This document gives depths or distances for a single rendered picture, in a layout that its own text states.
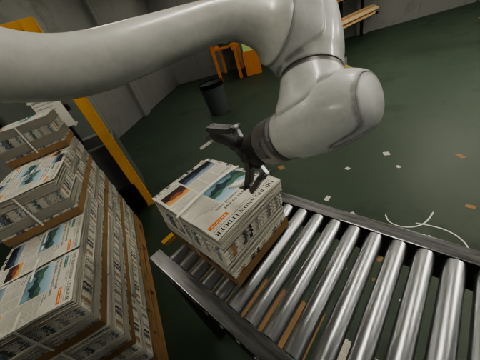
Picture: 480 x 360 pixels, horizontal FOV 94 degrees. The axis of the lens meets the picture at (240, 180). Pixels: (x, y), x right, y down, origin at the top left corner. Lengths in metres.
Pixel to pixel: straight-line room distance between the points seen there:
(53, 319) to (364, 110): 1.15
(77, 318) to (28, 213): 0.64
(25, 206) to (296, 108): 1.42
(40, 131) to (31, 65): 1.71
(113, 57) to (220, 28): 0.15
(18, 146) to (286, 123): 1.89
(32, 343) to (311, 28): 1.29
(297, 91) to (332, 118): 0.07
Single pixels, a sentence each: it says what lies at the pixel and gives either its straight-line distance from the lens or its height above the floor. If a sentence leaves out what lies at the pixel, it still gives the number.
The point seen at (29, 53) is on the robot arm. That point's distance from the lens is 0.30.
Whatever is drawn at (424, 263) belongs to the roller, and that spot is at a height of 0.80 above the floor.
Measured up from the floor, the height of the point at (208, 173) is 1.03.
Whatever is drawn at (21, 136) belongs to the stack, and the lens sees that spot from 2.05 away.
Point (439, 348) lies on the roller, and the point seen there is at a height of 0.80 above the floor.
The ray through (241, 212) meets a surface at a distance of 0.63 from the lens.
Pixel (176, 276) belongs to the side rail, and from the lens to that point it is 0.90.
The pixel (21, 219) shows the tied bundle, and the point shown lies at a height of 0.94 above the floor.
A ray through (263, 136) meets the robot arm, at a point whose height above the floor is 1.29.
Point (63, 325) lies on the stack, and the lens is 1.21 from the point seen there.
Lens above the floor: 1.46
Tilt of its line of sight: 35 degrees down
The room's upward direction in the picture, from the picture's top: 18 degrees counter-clockwise
